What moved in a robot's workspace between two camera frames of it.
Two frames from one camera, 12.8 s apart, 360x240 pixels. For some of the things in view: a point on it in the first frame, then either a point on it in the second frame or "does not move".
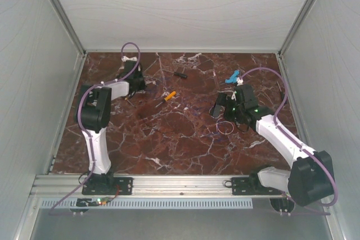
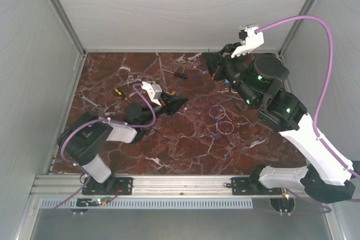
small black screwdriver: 176,74 does not move
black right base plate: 251,186 does not move
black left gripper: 143,85 -> 171,104
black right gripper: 225,100 -> 216,62
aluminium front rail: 146,186 does not move
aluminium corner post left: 59,10 does not move
